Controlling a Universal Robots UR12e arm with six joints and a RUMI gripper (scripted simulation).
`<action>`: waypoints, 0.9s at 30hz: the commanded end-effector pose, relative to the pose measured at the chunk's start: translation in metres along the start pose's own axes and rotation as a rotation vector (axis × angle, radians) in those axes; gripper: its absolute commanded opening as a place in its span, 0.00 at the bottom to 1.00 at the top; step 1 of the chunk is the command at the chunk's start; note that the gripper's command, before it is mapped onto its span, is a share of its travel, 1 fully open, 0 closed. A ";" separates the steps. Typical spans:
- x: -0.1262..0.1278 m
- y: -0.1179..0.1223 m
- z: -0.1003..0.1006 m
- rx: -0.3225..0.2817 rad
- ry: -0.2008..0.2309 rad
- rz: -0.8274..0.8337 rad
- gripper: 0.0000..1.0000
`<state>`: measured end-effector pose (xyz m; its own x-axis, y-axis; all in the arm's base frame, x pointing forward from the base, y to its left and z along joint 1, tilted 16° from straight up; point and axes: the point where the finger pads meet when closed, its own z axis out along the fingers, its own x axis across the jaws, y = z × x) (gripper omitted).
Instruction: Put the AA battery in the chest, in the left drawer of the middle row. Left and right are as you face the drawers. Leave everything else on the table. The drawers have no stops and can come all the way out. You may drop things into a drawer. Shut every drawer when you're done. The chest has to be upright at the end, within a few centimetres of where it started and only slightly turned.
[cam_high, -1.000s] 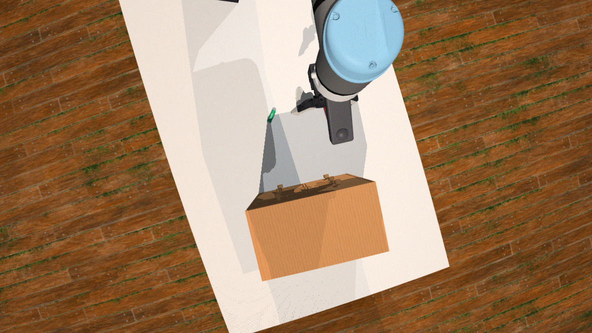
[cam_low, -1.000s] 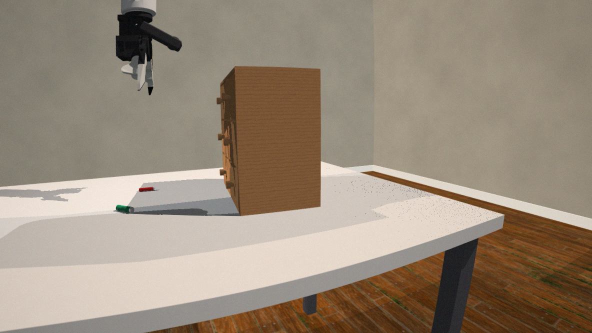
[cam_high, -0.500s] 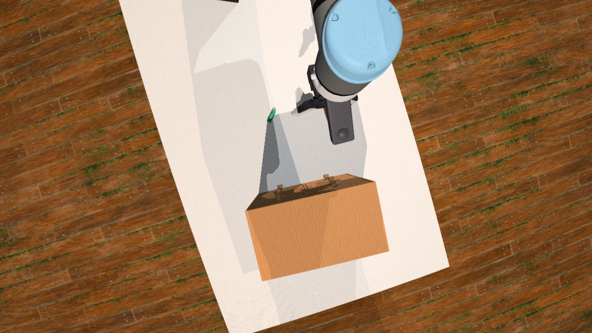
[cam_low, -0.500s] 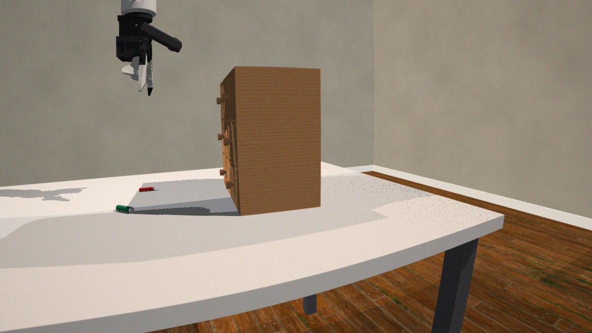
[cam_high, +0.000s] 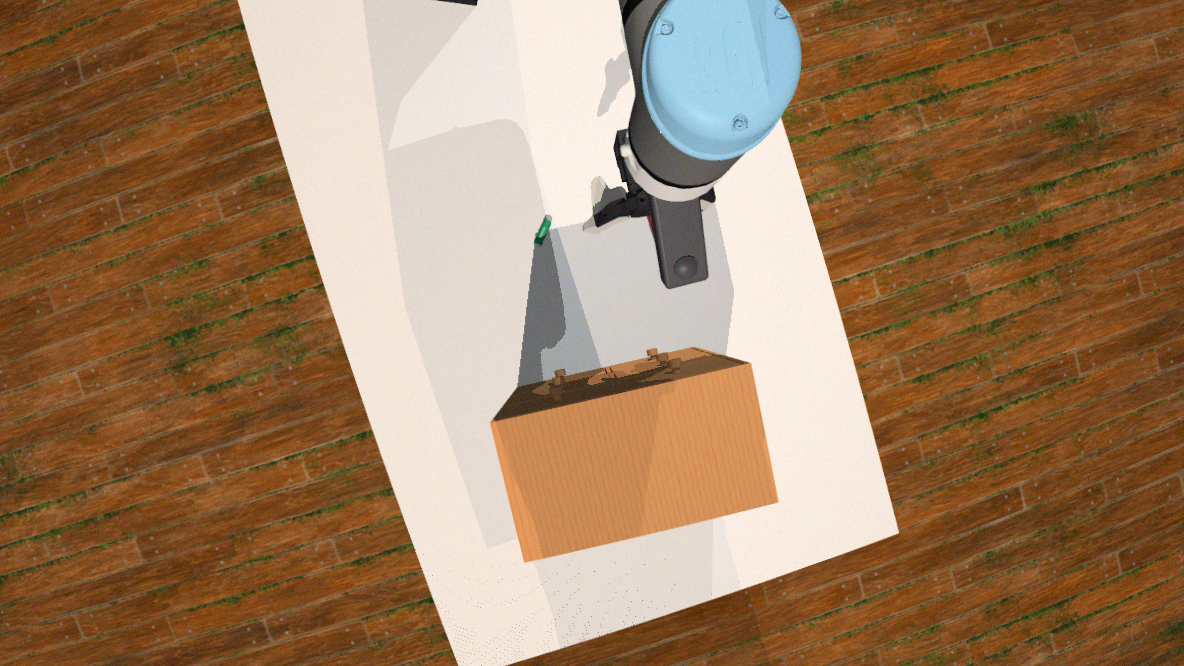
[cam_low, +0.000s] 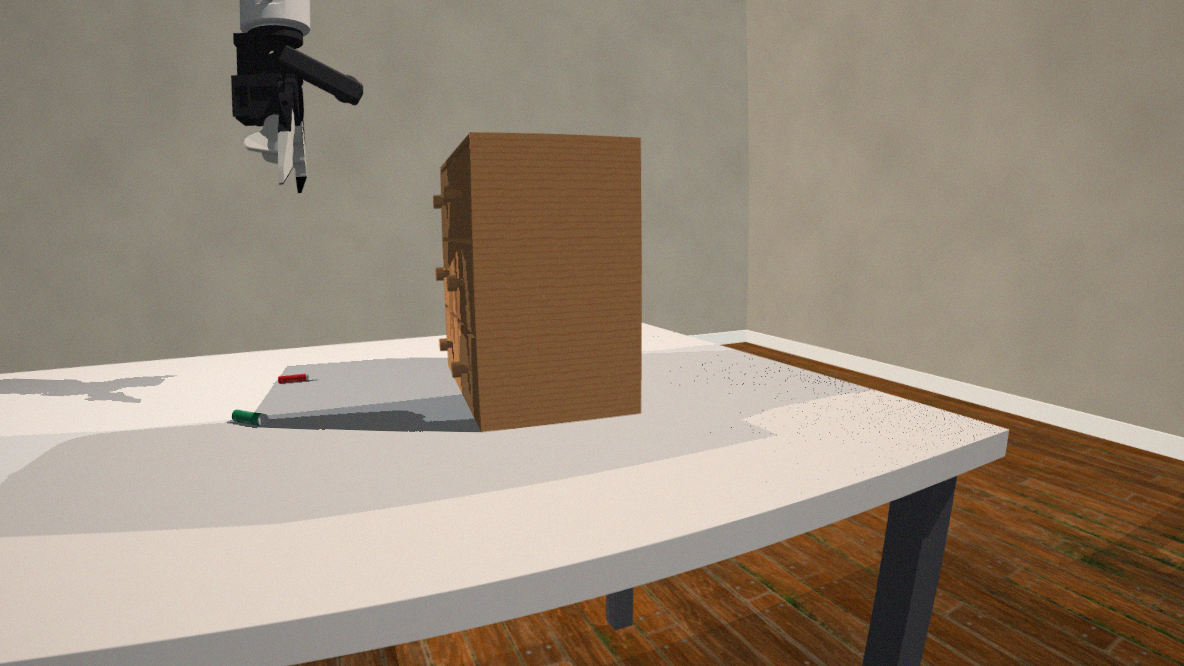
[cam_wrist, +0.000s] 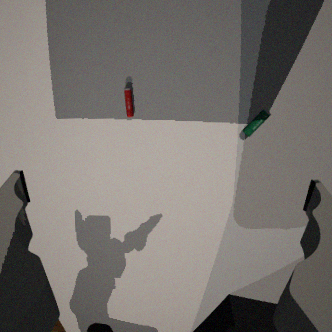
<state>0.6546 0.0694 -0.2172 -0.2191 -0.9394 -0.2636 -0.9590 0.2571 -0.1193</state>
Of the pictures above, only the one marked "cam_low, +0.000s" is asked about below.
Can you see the green aa battery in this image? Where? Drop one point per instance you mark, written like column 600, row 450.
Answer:
column 248, row 417

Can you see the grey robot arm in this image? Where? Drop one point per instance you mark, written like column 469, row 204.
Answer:
column 296, row 14

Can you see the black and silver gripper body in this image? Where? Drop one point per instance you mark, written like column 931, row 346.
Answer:
column 256, row 95

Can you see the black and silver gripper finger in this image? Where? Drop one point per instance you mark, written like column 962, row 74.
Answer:
column 277, row 139
column 299, row 157

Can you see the brown wooden drawer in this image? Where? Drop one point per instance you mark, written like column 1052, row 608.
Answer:
column 451, row 342
column 463, row 278
column 449, row 269
column 447, row 211
column 460, row 192
column 467, row 368

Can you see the brown wooden chest of drawers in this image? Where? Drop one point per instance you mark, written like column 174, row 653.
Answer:
column 557, row 276

